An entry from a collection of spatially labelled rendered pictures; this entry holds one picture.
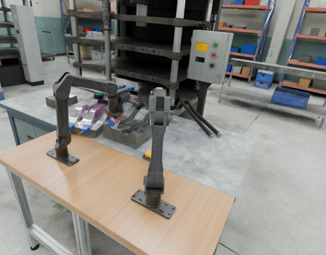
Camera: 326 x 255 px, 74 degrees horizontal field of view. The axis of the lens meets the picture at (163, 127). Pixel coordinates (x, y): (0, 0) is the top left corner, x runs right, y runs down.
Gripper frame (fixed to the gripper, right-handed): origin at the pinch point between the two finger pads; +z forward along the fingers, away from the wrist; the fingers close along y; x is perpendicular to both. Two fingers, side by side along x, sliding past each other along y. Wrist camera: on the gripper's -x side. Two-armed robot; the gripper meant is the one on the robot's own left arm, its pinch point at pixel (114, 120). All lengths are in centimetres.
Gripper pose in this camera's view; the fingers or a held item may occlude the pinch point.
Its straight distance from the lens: 138.6
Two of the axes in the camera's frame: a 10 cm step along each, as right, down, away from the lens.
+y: -8.3, -4.8, 2.9
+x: -5.5, 5.8, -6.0
